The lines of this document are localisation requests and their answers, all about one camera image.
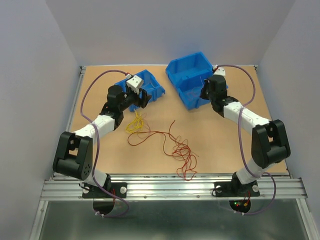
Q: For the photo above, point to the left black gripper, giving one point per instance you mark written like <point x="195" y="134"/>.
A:
<point x="143" y="101"/>

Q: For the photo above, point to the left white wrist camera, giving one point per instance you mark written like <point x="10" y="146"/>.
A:
<point x="135" y="83"/>

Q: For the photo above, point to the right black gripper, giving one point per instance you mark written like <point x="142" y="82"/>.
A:
<point x="202" y="93"/>

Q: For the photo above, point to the large blue divided bin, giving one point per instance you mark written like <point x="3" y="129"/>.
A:
<point x="187" y="75"/>

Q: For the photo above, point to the aluminium extrusion rail frame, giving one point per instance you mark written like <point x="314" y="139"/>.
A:
<point x="165" y="176"/>

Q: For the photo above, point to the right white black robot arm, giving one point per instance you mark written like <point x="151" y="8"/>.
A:
<point x="269" y="140"/>

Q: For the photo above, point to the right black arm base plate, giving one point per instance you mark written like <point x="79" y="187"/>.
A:
<point x="227" y="189"/>

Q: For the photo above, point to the small blue plastic bin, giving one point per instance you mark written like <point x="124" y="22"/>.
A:
<point x="150" y="84"/>

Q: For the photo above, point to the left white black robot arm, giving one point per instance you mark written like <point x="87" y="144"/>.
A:
<point x="74" y="153"/>

